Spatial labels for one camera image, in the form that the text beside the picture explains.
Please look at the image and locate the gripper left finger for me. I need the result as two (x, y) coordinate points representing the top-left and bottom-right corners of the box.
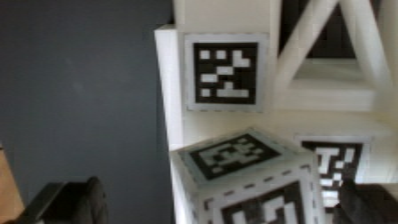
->
(11, 176), (108, 224)

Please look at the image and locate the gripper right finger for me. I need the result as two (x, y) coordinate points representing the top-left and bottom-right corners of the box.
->
(332, 181), (398, 224)

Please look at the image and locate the white tagged cube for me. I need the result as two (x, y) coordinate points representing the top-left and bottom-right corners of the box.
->
(171, 128), (325, 224)

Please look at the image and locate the white chair back frame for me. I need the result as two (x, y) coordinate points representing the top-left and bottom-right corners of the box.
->
(155, 0), (398, 224)

